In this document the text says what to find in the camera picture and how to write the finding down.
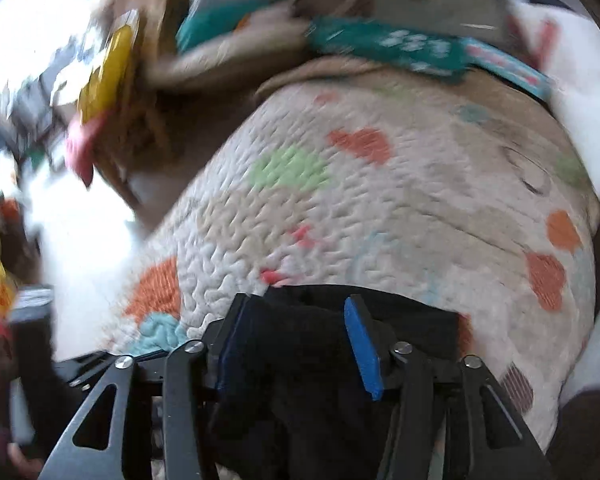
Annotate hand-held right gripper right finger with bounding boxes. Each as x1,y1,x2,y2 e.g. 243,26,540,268
344,294,556,480

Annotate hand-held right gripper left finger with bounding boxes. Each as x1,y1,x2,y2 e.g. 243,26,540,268
40,292,253,480

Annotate black pants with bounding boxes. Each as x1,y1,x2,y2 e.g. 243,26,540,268
207,285,462,480

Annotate quilted heart-print blanket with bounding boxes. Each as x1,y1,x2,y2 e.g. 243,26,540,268
105,57,600,480

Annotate dark brown cloth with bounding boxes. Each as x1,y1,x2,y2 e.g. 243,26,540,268
545,390,600,480

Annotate wooden chair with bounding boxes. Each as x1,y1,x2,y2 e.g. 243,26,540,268
92,10,183,211

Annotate yellow cushion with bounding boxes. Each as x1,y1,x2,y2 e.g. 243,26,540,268
77,25,134,124

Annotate pastel patterned flat box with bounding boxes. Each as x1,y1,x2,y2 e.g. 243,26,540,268
462,40,556,104

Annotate teal cloth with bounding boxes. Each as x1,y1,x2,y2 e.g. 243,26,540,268
175,5,261,54

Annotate grey bag with handles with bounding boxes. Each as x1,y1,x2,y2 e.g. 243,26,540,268
370,0,512,37

